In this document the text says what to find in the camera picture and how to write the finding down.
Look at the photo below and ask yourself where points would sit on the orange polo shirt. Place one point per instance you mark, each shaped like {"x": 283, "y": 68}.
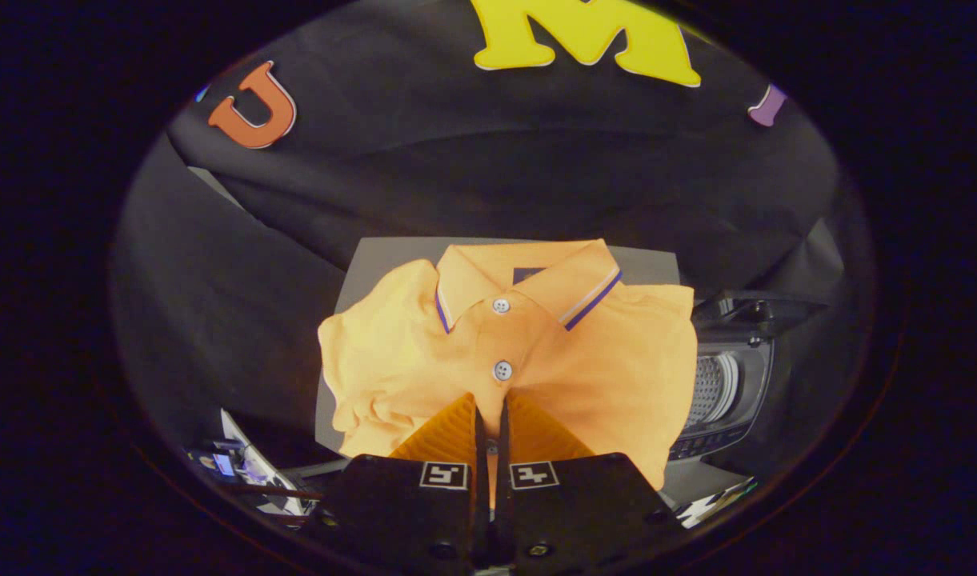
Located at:
{"x": 616, "y": 368}

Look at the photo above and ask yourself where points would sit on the black and white printed card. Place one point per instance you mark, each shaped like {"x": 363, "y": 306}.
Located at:
{"x": 716, "y": 504}

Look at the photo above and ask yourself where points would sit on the grey cabinet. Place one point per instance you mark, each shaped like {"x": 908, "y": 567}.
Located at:
{"x": 384, "y": 256}

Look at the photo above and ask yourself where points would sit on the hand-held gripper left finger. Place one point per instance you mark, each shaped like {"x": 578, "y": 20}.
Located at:
{"x": 408, "y": 520}

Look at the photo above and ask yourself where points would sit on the black backdrop cloth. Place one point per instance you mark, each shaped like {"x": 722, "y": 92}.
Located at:
{"x": 456, "y": 160}

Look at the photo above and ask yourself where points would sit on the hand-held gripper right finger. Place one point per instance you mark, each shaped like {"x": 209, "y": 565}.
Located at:
{"x": 576, "y": 520}

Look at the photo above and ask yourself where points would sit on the grey washing machine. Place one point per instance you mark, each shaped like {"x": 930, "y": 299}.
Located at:
{"x": 736, "y": 400}

